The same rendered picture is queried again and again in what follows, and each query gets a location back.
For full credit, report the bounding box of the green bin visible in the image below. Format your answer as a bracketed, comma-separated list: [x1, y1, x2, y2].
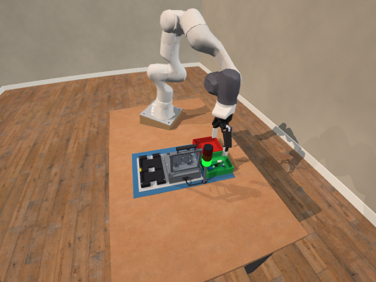
[200, 151, 234, 178]

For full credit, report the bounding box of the red open-top bin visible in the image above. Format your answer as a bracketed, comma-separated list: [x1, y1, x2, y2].
[193, 136, 223, 152]

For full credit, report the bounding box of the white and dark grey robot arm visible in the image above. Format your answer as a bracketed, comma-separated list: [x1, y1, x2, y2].
[147, 8, 241, 120]

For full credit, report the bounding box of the green circuit board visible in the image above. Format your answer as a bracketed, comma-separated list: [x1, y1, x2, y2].
[207, 160, 226, 172]

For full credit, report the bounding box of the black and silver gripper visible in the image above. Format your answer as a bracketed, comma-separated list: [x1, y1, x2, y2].
[212, 114, 233, 156]

